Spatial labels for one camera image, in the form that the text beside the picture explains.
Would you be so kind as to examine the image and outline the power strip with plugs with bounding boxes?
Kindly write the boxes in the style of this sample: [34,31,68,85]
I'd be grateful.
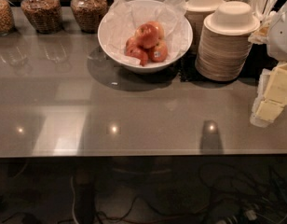
[215,209,260,224]

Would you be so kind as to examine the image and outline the white cable under table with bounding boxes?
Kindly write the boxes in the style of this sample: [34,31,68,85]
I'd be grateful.
[70,175,81,224]

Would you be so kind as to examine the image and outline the top red apple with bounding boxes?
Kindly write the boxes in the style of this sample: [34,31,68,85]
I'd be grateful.
[135,23,158,49]

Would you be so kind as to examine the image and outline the white plastic cutlery bundle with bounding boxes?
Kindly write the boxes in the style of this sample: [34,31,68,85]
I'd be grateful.
[225,0,278,45]

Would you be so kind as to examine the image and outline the middle glass cereal jar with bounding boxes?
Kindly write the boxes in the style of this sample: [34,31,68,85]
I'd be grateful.
[20,0,62,34]

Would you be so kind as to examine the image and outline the glass cereal jar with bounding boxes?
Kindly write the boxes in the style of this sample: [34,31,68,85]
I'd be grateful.
[20,0,62,34]
[0,0,15,35]
[70,0,108,34]

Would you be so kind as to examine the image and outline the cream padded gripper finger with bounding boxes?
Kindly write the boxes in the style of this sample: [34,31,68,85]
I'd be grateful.
[255,100,284,122]
[264,62,287,105]

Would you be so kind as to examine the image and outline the left glass cereal jar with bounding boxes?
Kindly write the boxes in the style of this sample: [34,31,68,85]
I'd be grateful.
[0,0,15,35]

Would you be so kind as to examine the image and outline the white paper bowl liner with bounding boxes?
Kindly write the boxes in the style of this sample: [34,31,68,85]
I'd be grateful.
[101,0,191,67]

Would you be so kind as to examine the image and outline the red apple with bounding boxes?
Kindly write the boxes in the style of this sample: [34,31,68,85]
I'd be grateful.
[135,23,158,49]
[125,45,149,66]
[147,21,165,39]
[148,40,168,63]

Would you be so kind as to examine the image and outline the white ceramic bowl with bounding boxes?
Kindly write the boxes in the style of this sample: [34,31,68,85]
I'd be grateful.
[97,0,194,75]

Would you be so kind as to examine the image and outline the right front red apple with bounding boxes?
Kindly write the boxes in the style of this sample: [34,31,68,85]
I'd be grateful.
[148,40,168,63]

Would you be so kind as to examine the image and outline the stack paper bowls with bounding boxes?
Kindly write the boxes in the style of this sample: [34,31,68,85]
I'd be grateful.
[195,1,260,82]
[185,0,223,53]

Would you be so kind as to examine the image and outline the rear red apple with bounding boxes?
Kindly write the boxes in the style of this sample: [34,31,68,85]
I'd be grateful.
[147,21,165,39]

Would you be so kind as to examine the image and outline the black mesh mat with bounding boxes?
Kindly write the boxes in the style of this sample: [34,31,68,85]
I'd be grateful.
[176,45,278,82]

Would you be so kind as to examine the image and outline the rear stack paper bowls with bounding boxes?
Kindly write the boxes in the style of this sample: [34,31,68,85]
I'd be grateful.
[185,0,223,53]

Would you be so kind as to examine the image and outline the right glass cereal jar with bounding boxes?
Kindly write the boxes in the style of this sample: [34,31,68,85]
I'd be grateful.
[70,0,108,34]

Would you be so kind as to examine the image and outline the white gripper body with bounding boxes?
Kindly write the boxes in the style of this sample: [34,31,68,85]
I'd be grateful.
[250,69,271,128]

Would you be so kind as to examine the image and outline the left front red apple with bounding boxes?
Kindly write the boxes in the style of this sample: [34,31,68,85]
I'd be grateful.
[125,45,149,66]

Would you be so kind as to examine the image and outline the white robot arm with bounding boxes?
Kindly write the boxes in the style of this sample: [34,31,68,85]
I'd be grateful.
[250,1,287,127]

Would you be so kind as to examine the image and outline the front stack paper bowls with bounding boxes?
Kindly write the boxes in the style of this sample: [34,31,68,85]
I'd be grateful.
[195,1,260,82]

